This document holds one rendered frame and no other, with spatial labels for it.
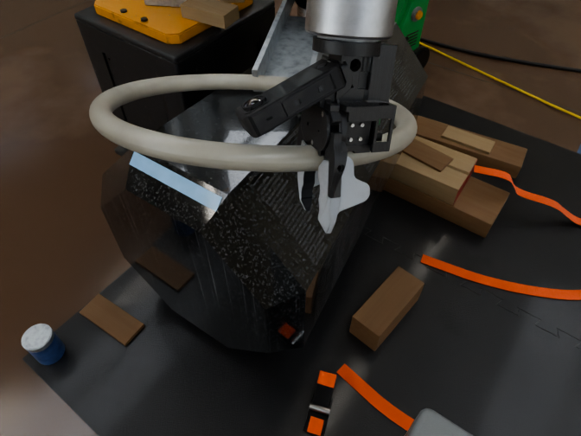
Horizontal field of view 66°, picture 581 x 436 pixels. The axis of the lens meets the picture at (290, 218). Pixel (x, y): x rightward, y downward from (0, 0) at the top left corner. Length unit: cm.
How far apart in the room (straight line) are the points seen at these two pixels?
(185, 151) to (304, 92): 15
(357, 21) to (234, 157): 18
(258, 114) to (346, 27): 12
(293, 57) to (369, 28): 62
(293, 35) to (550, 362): 145
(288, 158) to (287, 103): 7
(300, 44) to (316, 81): 66
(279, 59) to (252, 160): 59
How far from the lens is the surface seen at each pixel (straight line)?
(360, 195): 53
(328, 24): 46
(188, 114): 136
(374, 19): 47
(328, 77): 48
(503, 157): 249
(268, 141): 124
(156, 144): 53
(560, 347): 200
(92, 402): 179
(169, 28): 189
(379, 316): 169
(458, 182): 210
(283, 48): 111
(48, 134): 288
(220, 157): 50
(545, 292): 211
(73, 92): 317
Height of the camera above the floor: 159
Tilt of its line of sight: 49 degrees down
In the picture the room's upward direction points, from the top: straight up
